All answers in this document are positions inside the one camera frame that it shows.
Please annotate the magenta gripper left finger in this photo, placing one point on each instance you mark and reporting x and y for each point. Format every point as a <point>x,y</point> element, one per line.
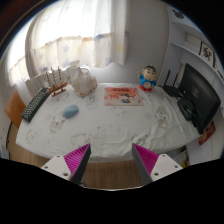
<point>70,167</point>

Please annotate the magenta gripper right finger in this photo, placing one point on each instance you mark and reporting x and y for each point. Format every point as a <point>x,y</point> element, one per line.
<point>151,166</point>

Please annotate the blue computer mouse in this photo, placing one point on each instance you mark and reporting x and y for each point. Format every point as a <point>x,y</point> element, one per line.
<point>70,111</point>

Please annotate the red picture mouse pad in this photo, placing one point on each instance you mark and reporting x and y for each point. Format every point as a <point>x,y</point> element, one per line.
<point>122,96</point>

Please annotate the white patterned tablecloth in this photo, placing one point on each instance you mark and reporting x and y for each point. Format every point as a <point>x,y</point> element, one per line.
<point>157,125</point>

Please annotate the red paper packet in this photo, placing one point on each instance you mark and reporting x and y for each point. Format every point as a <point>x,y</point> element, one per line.
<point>209,131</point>

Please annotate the black keyboard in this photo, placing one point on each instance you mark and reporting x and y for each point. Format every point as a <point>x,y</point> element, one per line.
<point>34,105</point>

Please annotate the black wifi router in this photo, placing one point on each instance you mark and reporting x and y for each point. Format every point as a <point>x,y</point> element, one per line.
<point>170,90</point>

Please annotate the black computer monitor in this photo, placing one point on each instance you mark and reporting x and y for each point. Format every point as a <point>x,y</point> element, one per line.
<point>199,102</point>

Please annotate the wooden model sailing ship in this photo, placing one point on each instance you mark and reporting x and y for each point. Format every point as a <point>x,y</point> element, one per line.
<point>57,84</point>

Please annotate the orange wooden chair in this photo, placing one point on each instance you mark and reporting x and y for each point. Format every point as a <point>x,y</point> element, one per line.
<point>14,108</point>

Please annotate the white translucent handbag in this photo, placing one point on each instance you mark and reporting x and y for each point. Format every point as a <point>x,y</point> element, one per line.
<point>83,83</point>

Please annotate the cartoon boy figurine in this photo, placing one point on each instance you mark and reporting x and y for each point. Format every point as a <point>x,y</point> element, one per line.
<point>148,78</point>

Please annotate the framed calligraphy picture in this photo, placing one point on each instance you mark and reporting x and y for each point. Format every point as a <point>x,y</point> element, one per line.
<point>207,54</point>

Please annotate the white sheer curtain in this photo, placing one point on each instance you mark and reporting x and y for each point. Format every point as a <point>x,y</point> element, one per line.
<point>69,32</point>

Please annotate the white wall shelf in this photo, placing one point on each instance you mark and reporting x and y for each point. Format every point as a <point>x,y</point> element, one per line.
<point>184,44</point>

